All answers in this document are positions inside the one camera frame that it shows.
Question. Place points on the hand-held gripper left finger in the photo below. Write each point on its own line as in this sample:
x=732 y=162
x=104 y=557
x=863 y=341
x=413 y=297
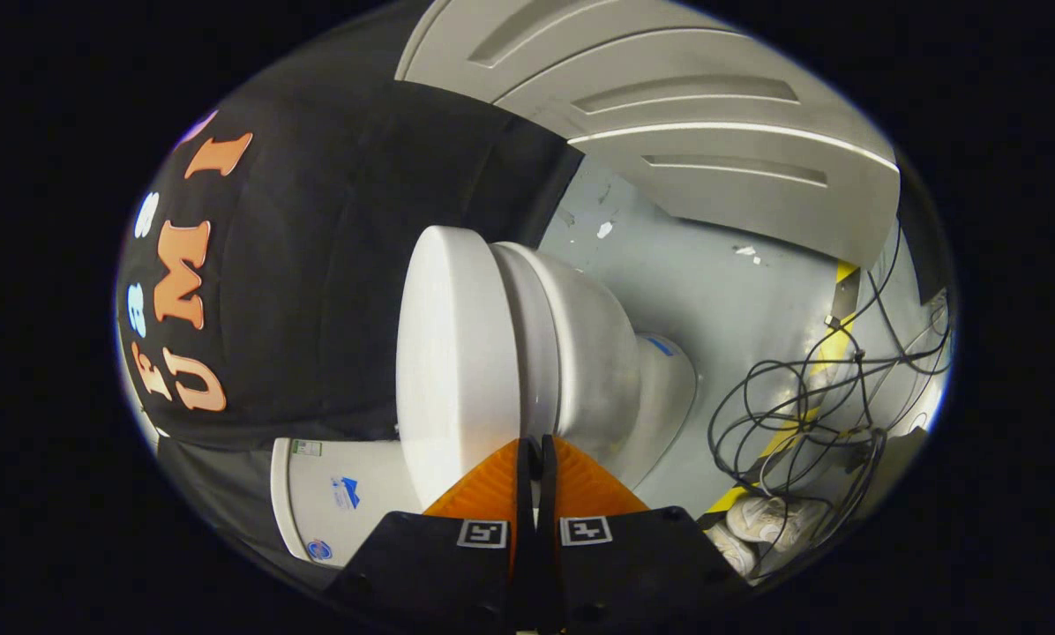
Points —
x=439 y=564

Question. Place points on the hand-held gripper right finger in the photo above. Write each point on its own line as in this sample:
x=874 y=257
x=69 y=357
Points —
x=633 y=564

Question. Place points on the white toilet bowl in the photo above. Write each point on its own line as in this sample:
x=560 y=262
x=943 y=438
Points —
x=607 y=370

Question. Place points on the white toilet seat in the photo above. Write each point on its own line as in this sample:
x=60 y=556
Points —
x=541 y=353

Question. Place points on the white sneaker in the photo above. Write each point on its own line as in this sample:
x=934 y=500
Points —
x=732 y=549
x=774 y=519

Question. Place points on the yellow floor tape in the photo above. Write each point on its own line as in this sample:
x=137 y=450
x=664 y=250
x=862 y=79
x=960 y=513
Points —
x=832 y=348

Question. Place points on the black backdrop cloth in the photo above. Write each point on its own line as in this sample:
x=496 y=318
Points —
x=316 y=265

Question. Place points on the white panelled door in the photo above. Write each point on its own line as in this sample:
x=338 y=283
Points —
x=713 y=168

